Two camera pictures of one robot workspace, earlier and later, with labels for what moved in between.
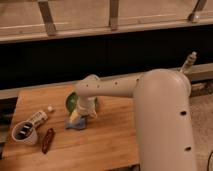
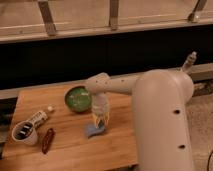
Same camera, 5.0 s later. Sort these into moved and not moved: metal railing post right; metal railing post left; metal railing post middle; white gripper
Moved: white gripper
Not moved: metal railing post right; metal railing post left; metal railing post middle
